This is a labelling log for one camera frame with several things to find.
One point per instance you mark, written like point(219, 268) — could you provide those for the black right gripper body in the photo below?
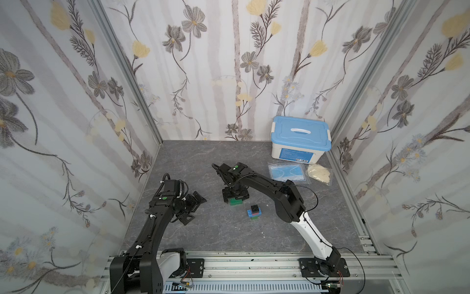
point(235, 193)

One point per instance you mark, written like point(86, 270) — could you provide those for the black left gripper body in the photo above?
point(191, 206)

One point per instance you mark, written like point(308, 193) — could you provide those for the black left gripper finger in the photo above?
point(185, 220)
point(197, 199)

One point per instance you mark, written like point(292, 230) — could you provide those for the dark green long lego brick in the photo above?
point(233, 201)

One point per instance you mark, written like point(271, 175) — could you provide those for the black lego brick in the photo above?
point(255, 209)

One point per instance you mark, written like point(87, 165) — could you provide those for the blue lego brick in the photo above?
point(257, 215)

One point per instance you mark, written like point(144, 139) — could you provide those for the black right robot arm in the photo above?
point(289, 206)

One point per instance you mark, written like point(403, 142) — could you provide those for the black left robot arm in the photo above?
point(142, 263)

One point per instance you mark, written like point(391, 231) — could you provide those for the bagged blue face masks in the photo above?
point(289, 171)

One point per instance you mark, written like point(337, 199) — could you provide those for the bagged cream cloth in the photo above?
point(319, 173)

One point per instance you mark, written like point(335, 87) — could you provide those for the blue lidded storage box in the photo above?
point(299, 140)

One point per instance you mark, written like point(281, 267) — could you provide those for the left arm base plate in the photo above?
point(193, 268)

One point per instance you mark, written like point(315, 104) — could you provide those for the white slotted cable duct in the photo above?
point(246, 287)

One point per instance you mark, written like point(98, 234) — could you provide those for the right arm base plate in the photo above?
point(316, 268)

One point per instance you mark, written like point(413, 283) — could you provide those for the aluminium rail frame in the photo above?
point(370, 274)

